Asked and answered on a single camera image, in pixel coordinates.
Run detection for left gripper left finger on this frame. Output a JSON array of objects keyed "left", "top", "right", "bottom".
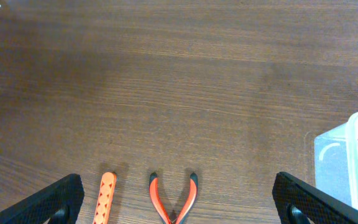
[{"left": 0, "top": 174, "right": 85, "bottom": 224}]

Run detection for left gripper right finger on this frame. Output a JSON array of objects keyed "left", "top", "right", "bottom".
[{"left": 272, "top": 172, "right": 358, "bottom": 224}]

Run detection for clear plastic container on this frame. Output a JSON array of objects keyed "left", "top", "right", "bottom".
[{"left": 314, "top": 112, "right": 358, "bottom": 210}]

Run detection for orange perforated bar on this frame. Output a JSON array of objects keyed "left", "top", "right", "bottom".
[{"left": 93, "top": 172, "right": 117, "bottom": 224}]

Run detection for red-handled side cutters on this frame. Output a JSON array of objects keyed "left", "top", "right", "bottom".
[{"left": 149, "top": 172, "right": 199, "bottom": 224}]

